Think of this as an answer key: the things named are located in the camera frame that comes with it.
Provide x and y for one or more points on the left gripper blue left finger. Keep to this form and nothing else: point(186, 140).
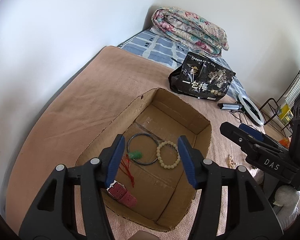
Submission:
point(117, 149)

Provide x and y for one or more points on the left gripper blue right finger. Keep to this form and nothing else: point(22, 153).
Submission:
point(186, 154)

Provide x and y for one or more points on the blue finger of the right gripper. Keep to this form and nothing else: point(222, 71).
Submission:
point(253, 132)

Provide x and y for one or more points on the right white gloved hand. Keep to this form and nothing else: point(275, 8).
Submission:
point(287, 198)

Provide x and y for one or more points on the yellow box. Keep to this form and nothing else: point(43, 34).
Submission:
point(285, 114)

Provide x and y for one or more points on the black metal clothes rack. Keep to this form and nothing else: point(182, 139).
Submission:
point(270, 110)

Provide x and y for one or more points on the open cardboard box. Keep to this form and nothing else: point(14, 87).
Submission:
point(152, 124)

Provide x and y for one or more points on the black snack bag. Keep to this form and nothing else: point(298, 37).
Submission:
point(200, 77)

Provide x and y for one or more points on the blue checked bed sheet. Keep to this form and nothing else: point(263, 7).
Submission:
point(155, 47)

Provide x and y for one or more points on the folded floral quilt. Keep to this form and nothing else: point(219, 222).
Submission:
point(198, 34)

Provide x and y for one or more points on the white ring light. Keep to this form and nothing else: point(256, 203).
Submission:
point(251, 110)

